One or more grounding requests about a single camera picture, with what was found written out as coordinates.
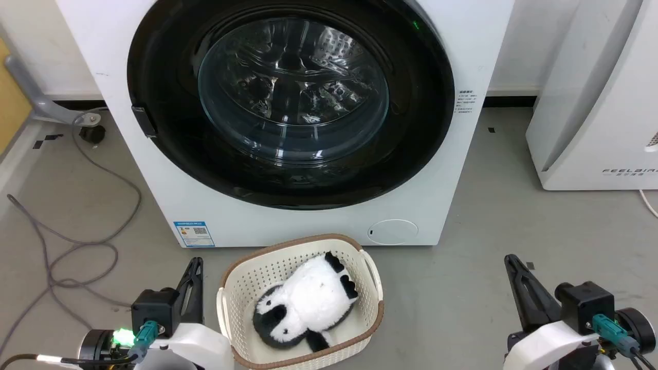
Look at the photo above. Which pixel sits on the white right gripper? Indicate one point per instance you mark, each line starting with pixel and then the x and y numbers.
pixel 545 349

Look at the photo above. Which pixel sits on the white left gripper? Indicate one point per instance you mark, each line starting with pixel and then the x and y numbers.
pixel 198 347

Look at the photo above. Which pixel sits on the round black glass washer door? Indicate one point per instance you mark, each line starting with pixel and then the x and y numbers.
pixel 288 103

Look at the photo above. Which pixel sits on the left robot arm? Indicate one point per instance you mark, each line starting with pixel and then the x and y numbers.
pixel 100 347

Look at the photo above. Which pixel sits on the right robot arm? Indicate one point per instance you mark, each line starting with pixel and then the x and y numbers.
pixel 635 329

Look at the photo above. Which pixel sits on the white front-load washing machine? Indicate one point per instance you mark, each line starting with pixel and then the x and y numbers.
pixel 169 185

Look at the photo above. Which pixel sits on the cream perforated laundry basket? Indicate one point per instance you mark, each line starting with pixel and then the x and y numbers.
pixel 241 288

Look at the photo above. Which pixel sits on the blue energy label sticker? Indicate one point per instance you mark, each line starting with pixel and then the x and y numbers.
pixel 194 234

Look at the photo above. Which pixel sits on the black white panda plush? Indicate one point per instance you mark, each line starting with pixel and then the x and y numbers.
pixel 308 303

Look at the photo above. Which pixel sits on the round white filter cover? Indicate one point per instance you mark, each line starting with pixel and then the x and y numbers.
pixel 393 231

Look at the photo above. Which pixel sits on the small text label sticker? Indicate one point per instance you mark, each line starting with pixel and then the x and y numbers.
pixel 465 103

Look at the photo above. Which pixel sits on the white air purifier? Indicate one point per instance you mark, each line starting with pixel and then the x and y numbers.
pixel 606 103

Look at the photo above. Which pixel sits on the grey chair leg with caster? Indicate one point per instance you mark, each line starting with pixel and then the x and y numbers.
pixel 46 105

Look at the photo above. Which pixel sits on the yellow wooden panel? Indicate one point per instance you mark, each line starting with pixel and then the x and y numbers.
pixel 10 103

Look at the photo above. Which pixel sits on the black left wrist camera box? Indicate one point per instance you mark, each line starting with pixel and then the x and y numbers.
pixel 154 308

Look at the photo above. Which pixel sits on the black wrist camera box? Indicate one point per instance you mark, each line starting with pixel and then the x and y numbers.
pixel 154 308
pixel 586 306

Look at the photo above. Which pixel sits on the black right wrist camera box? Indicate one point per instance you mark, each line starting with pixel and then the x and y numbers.
pixel 586 306

